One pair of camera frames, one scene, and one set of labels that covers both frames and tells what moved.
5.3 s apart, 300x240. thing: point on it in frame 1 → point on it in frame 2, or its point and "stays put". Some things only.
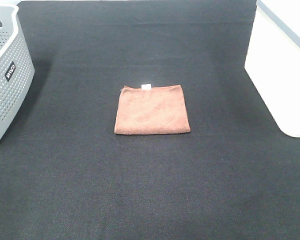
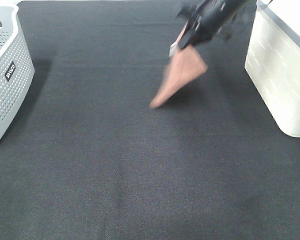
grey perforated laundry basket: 12,68 stays put
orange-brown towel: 145,110 → 185,66
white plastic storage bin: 278,61 stays put
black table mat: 62,173 stays put
